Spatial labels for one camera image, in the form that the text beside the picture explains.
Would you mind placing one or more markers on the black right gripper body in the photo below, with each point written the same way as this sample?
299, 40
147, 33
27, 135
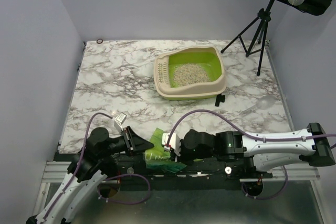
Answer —
181, 150

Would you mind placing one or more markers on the black T-shaped bracket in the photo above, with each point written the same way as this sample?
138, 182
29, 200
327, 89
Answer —
220, 98

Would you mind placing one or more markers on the black mounting rail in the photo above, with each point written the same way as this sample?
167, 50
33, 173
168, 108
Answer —
207, 174

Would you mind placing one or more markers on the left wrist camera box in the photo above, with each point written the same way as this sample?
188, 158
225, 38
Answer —
118, 122

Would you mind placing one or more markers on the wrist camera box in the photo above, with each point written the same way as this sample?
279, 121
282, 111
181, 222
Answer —
118, 122
168, 139

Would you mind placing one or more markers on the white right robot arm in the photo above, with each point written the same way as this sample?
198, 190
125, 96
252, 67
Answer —
251, 151

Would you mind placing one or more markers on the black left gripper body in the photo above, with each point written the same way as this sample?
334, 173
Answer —
128, 143

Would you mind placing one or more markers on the green and beige litter box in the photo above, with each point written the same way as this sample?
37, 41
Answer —
207, 56

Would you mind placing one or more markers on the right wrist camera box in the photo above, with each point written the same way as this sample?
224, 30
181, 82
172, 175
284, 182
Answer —
168, 139

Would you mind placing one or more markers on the clear plastic litter scoop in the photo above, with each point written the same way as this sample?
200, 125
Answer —
262, 104

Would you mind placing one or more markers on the black tripod stand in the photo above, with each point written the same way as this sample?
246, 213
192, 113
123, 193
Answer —
258, 41

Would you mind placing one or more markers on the clean litter pile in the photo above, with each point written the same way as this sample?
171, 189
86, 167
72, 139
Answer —
188, 74

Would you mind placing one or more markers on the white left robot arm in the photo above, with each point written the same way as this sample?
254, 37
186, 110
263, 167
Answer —
91, 166

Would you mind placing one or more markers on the green cat litter bag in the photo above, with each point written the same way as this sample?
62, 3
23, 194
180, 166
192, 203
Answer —
156, 159

